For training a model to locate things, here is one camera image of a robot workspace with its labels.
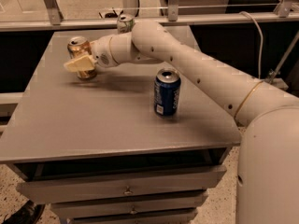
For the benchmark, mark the blue pepsi can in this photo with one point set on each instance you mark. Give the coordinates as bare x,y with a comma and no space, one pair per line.
166,92

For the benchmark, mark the grey drawer cabinet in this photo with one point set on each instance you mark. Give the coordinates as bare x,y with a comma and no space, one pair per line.
97,152

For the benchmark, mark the orange soda can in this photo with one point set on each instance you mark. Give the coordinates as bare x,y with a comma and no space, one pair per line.
79,45

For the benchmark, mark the black shoe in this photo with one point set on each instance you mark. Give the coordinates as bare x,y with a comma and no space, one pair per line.
29,213

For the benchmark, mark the metal railing frame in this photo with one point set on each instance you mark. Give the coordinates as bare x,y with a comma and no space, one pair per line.
31,15

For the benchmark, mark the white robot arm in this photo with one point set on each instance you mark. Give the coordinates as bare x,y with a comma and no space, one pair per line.
268,164

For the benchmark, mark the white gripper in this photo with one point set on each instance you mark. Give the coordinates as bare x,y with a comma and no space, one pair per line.
101,52

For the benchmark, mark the white green soda can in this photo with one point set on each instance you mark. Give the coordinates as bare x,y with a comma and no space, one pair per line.
125,23

